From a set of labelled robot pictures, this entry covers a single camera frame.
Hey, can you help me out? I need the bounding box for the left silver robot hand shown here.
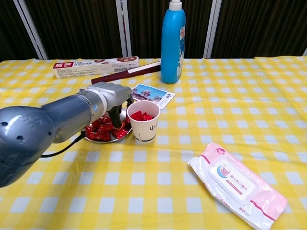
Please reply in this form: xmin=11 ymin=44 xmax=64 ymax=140
xmin=86 ymin=81 xmax=134 ymax=130

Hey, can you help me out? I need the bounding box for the round steel plate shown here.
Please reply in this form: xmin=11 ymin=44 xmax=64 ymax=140
xmin=83 ymin=106 xmax=133 ymax=144

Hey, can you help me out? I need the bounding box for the white paper cup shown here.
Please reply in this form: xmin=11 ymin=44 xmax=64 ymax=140
xmin=126 ymin=100 xmax=161 ymax=144

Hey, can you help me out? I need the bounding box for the dark red folded fan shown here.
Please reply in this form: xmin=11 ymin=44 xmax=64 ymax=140
xmin=91 ymin=61 xmax=162 ymax=86

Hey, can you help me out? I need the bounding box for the building photo postcard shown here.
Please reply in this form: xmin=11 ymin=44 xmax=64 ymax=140
xmin=130 ymin=83 xmax=177 ymax=110

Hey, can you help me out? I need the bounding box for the blue pump bottle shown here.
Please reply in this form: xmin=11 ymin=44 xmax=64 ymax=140
xmin=160 ymin=0 xmax=187 ymax=84

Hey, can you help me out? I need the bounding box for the black partition panel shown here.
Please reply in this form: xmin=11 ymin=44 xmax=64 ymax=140
xmin=211 ymin=0 xmax=307 ymax=58
xmin=127 ymin=0 xmax=216 ymax=59
xmin=23 ymin=0 xmax=125 ymax=60
xmin=0 ymin=0 xmax=40 ymax=62

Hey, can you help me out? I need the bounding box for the yellow white checkered tablecloth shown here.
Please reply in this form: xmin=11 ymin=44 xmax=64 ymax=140
xmin=0 ymin=56 xmax=307 ymax=230

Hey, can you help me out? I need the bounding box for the pink wet wipes pack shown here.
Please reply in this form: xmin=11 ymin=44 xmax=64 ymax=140
xmin=188 ymin=142 xmax=288 ymax=230

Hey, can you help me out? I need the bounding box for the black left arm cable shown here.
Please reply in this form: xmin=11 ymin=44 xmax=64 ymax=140
xmin=39 ymin=134 xmax=84 ymax=159

